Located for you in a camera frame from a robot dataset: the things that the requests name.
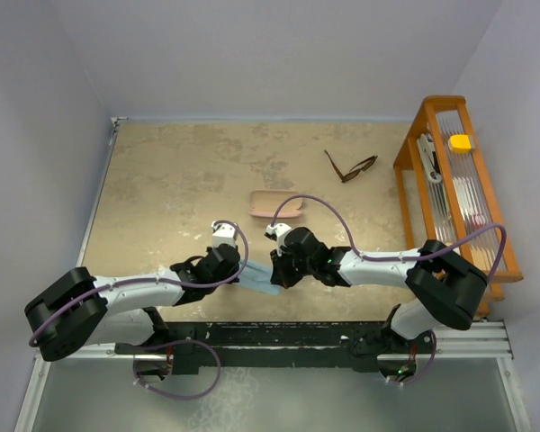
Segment brown sunglasses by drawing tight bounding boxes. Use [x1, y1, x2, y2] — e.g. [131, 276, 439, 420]
[323, 149, 378, 184]

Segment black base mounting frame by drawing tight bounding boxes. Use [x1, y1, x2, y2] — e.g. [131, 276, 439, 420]
[115, 312, 437, 375]

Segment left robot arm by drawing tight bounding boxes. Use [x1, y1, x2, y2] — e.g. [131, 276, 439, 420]
[24, 244, 248, 362]

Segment pink glasses case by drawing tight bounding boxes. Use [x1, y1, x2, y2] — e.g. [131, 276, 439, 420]
[249, 190, 302, 219]

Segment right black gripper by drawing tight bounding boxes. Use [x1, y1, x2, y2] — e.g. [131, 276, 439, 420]
[270, 245, 316, 289]

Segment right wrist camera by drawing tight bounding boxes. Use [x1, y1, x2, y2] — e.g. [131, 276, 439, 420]
[265, 223, 293, 248]

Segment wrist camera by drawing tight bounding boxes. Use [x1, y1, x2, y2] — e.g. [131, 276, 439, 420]
[211, 220, 238, 248]
[265, 223, 293, 248]

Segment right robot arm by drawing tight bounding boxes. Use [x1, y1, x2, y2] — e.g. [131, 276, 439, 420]
[265, 223, 488, 352]

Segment white stapler tool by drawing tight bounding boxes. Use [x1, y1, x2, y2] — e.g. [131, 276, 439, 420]
[417, 133, 442, 185]

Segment yellow tape measure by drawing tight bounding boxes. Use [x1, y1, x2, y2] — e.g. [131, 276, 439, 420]
[447, 134, 474, 154]

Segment blue tape patch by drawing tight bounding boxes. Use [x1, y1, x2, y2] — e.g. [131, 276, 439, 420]
[237, 261, 282, 295]

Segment orange wooden shelf rack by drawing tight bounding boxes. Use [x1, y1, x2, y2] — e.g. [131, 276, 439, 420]
[393, 95, 523, 318]

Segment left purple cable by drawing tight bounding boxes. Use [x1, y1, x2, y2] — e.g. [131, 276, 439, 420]
[28, 219, 250, 348]

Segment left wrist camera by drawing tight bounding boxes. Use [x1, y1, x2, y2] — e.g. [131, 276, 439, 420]
[211, 220, 238, 248]

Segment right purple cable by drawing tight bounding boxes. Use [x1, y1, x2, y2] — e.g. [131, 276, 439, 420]
[269, 193, 509, 284]

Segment purple cable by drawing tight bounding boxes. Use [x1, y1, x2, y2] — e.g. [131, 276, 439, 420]
[269, 193, 509, 284]
[28, 219, 250, 348]

